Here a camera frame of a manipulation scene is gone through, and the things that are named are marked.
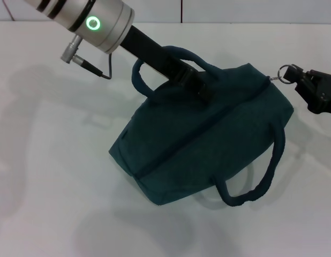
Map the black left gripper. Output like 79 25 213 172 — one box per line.
118 25 212 104

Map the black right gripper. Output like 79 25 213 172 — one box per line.
282 64 331 116

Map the teal insulated lunch bag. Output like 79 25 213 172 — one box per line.
108 45 294 208

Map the left arm cable with plug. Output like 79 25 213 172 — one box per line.
60 34 113 80

